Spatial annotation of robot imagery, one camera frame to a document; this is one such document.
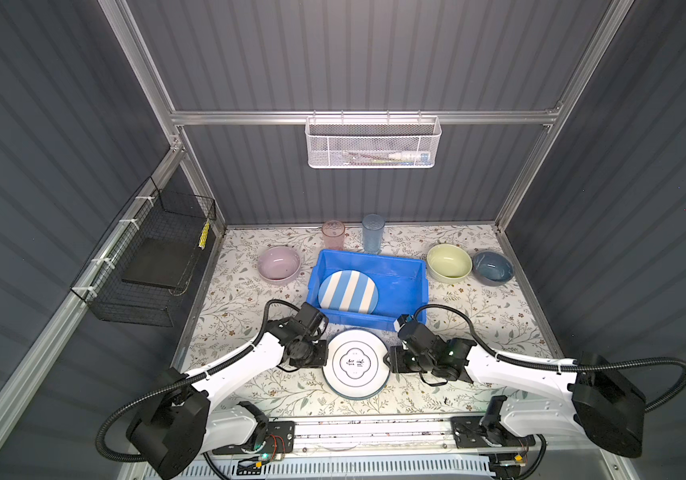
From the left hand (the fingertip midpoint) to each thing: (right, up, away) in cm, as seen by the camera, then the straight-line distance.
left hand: (326, 360), depth 83 cm
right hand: (+18, 0, -1) cm, 18 cm away
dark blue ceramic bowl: (+57, +25, +23) cm, 66 cm away
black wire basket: (-46, +41, -4) cm, 62 cm away
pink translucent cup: (+1, +36, +18) cm, 41 cm away
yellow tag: (-34, +35, 0) cm, 49 cm away
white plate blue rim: (+8, -2, 0) cm, 8 cm away
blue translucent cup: (+15, +39, +24) cm, 48 cm away
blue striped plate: (+7, +17, +16) cm, 25 cm away
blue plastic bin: (+26, +19, +24) cm, 40 cm away
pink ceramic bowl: (-19, +26, +23) cm, 40 cm away
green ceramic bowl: (+42, +27, +23) cm, 55 cm away
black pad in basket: (-41, +28, -9) cm, 50 cm away
